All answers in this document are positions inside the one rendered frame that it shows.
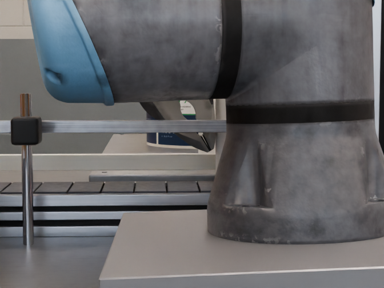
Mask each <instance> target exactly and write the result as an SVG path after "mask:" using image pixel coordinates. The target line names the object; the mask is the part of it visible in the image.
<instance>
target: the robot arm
mask: <svg viewBox="0 0 384 288"><path fill-rule="evenodd" d="M27 4H28V8H29V14H30V20H31V26H32V30H33V36H34V42H35V48H36V51H37V57H38V62H39V67H40V71H41V76H42V80H43V83H44V86H45V88H46V90H47V91H48V92H49V94H50V95H51V96H52V97H54V98H55V99H57V100H59V101H61V102H66V103H103V104H105V105H106V106H113V105H114V104H115V103H130V102H139V103H140V104H141V106H142V107H143V108H144V110H145V111H146V112H147V113H148V114H150V115H151V116H152V117H153V118H155V119H156V120H187V119H186V118H185V117H184V116H183V115H182V112H181V104H180V102H179V101H187V102H189V103H190V104H191V105H192V106H193V108H194V110H195V118H196V120H215V112H214V101H213V99H225V102H226V139H225V143H224V146H223V149H222V154H221V157H220V160H219V164H218V168H217V172H216V174H215V178H214V182H213V186H212V188H211V192H210V196H209V200H208V203H207V230H208V232H209V233H210V234H211V235H214V236H216V237H219V238H223V239H229V240H233V241H240V242H251V243H266V244H281V245H311V244H327V243H344V242H355V241H364V240H368V239H374V238H380V237H384V154H383V152H382V149H381V146H380V143H379V140H378V137H377V134H376V130H375V107H374V53H373V7H374V5H375V0H27Z"/></svg>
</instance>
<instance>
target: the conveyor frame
mask: <svg viewBox="0 0 384 288"><path fill-rule="evenodd" d="M209 196H210V193H93V194H33V206H34V237H91V236H115V234H116V232H117V229H118V226H119V223H120V221H121V218H122V216H123V213H133V212H148V211H177V210H206V209H207V203H208V200H209ZM0 237H23V219H22V194H0Z"/></svg>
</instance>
